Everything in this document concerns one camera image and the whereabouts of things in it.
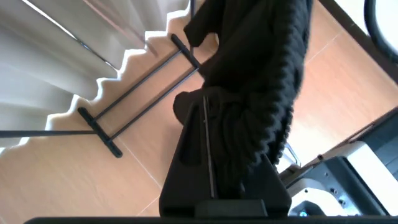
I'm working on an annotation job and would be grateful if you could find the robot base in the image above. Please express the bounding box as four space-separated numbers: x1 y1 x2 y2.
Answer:
275 108 398 218

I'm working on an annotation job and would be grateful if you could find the black clothes rack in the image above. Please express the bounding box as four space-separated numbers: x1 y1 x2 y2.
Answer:
0 0 201 159

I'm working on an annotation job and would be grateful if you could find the black knitted garment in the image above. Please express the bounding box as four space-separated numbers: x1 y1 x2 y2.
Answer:
172 0 313 200

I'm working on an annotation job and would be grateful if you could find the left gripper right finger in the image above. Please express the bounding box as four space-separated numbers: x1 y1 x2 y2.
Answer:
216 154 292 217

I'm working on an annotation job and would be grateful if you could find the beige curtain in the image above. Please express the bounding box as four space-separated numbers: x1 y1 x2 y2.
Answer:
0 0 192 149

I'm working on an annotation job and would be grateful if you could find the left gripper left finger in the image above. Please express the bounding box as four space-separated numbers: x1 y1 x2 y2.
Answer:
159 95 216 217

